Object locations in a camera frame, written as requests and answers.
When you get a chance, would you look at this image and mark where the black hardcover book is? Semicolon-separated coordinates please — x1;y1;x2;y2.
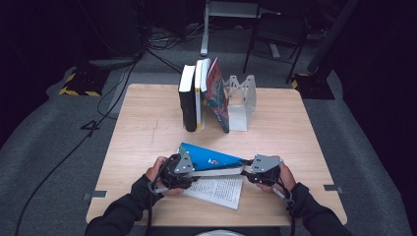
178;64;198;133

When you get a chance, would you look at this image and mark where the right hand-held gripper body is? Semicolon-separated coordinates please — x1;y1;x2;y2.
245;153;285;188

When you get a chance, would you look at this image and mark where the yellow book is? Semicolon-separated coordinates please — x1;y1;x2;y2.
194;58;207;130

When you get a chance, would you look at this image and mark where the red illustrated book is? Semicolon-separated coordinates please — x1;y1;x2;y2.
200;56;231;135

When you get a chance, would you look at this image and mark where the long black floor cable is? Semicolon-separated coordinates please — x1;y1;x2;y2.
13;53;143;236

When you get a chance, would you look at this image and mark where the tangle of black cables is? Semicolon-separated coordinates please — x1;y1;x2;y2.
141;19;206;77

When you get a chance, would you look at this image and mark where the black metal chair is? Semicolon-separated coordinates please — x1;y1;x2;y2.
242;12;310;85

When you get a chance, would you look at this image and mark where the translucent expandable book rack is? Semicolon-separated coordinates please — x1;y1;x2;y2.
181;74;258;133

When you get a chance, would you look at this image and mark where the person's left hand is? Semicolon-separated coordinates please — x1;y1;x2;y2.
145;155;185;198

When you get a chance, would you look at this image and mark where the blue illustrated book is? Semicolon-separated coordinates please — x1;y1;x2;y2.
178;141;248;211

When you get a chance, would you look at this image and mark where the grey tape strip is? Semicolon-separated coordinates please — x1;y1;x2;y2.
323;184;344;195
83;190;108;202

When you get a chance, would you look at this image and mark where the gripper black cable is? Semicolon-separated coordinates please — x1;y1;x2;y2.
272;173;297;236
145;156;171;236

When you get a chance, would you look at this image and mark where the person's right hand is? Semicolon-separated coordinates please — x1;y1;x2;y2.
256;161;298;195

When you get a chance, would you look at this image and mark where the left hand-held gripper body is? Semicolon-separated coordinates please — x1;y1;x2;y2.
158;145;198;191

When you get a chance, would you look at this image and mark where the slanted grey post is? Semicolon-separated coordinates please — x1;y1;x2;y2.
306;0;360;75

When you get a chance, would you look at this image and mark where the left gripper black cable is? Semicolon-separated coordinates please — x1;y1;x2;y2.
145;156;171;236

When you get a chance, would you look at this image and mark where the black yellow striped base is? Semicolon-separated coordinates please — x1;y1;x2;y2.
291;72;336;101
58;67;111;98

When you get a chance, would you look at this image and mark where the grey metal desk stand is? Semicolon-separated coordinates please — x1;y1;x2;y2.
200;0;261;58

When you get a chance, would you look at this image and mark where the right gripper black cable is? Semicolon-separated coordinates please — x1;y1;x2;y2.
272;173;297;236

